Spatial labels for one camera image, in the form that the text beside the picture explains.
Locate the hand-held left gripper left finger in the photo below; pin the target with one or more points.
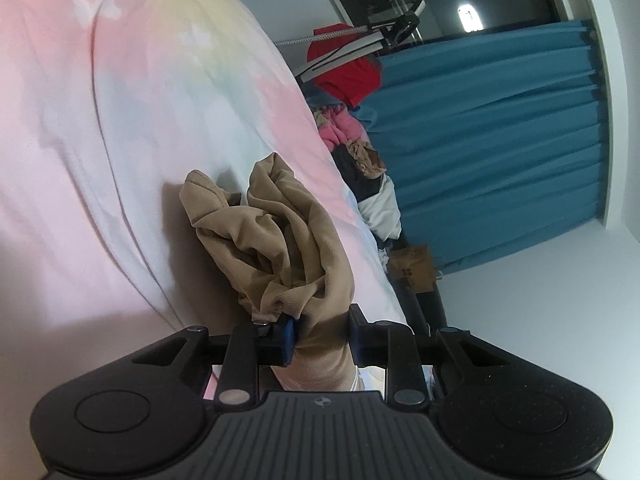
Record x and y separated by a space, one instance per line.
287 341

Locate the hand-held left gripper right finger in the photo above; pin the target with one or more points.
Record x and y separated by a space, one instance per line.
356 341

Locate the tan shirt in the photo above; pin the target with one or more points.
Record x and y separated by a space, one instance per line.
280 240

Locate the white garment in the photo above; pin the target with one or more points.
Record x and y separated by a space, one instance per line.
382 212

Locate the black garment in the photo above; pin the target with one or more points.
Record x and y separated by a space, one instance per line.
355 175

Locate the crumpled tan garment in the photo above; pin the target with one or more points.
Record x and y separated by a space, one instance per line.
367 157

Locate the pink garment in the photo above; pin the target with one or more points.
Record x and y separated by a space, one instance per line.
340 132

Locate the wide blue curtain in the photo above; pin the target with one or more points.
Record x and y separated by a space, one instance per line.
475 135

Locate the teal cloth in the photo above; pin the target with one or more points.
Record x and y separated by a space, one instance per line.
320 97

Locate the red garment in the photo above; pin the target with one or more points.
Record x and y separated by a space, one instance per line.
350 80

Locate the pastel tie-dye bed blanket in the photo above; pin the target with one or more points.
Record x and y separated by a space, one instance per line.
125 135

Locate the garment steamer stand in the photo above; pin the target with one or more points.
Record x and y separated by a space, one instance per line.
350 57

